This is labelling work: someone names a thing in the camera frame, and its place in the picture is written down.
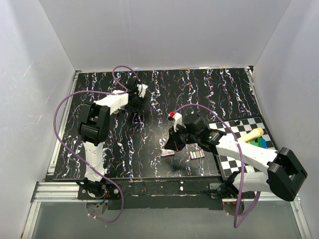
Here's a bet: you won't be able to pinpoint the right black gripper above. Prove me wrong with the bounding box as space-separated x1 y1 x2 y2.
164 124 199 152

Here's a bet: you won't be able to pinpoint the red white staple box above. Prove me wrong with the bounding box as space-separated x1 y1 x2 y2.
161 149 175 157

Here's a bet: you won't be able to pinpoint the silver staple strips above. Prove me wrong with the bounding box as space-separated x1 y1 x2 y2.
189 150 205 160

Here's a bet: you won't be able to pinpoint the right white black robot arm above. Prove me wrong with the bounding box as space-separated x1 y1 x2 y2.
164 112 308 202

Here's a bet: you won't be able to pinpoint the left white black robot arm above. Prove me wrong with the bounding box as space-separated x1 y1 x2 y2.
78 79 148 199

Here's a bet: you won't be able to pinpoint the black white checkered board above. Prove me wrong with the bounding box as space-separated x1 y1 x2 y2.
209 117 277 180

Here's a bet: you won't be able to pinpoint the wooden peg doll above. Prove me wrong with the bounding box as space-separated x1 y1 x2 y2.
238 127 264 142

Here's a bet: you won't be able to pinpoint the green toy brick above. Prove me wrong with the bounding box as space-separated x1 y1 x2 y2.
248 137 262 148

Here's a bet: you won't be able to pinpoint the blue toy brick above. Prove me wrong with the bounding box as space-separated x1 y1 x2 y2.
261 138 267 148

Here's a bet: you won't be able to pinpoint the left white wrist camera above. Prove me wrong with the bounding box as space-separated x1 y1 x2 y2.
137 84 148 98

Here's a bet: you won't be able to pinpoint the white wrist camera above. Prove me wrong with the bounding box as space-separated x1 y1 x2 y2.
137 84 148 98
167 111 182 132

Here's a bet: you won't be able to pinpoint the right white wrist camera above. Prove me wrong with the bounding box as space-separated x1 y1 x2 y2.
167 111 182 132

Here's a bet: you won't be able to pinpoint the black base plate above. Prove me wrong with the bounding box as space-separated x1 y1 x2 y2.
77 177 255 211

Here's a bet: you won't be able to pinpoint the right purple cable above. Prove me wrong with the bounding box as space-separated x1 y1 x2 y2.
174 104 261 229

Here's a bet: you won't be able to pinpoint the aluminium mounting rail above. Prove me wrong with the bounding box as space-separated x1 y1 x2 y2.
29 180 300 225

